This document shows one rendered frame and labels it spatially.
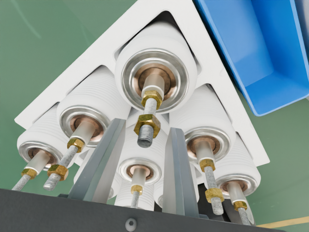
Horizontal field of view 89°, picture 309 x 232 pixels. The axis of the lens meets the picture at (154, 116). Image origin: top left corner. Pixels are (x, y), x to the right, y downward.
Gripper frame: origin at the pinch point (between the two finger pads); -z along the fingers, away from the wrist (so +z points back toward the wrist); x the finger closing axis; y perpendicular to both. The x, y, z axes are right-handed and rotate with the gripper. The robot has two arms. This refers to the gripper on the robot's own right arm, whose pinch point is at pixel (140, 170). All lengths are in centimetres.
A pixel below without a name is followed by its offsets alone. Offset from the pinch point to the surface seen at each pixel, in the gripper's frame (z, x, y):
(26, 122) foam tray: -18.4, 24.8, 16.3
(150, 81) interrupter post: -9.4, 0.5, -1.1
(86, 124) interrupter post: -10.7, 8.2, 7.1
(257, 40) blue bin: -36.0, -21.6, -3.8
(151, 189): -16.0, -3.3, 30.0
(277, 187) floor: -37, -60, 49
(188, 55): -11.8, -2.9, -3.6
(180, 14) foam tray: -18.3, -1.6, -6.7
